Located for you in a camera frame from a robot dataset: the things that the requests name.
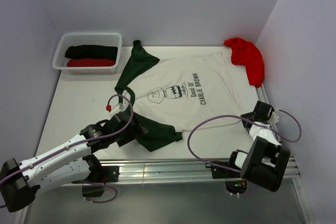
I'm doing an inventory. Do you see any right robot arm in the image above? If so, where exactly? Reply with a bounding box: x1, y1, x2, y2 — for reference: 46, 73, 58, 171
227, 101, 290, 192

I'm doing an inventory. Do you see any white and green t shirt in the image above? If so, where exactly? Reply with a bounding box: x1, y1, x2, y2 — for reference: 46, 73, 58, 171
115, 40, 244, 152

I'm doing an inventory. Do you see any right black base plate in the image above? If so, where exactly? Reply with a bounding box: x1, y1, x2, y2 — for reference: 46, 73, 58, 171
205, 161, 231, 179

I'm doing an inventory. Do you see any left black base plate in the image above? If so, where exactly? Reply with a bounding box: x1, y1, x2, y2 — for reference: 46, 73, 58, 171
102, 166, 119, 184

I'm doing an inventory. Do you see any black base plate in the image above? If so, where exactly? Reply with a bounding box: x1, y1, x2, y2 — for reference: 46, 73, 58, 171
102, 166, 119, 184
205, 161, 231, 179

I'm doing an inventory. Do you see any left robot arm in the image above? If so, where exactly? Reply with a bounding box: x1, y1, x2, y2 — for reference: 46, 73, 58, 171
1, 112, 148, 212

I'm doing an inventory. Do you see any white plastic basket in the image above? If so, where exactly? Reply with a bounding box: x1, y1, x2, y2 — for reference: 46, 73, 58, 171
52, 33, 122, 75

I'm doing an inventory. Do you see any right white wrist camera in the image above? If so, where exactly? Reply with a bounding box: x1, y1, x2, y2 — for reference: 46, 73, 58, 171
268, 108, 280, 124

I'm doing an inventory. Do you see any aluminium frame rail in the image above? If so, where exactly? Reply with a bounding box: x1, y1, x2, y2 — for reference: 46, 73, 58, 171
13, 84, 316, 224

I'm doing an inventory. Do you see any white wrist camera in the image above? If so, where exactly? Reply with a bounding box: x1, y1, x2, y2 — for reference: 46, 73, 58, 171
268, 108, 280, 124
106, 103, 127, 113

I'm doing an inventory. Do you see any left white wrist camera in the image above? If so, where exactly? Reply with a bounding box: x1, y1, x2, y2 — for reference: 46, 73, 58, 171
106, 103, 127, 113

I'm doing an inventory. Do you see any crumpled red t shirt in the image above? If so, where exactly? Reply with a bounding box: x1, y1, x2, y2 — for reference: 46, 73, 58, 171
223, 38, 265, 88

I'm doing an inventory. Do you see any rolled black t shirt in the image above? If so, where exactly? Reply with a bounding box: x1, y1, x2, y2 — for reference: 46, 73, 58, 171
65, 45, 118, 60

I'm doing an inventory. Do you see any rolled red t shirt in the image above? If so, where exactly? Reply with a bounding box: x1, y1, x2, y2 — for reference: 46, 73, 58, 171
67, 58, 116, 67

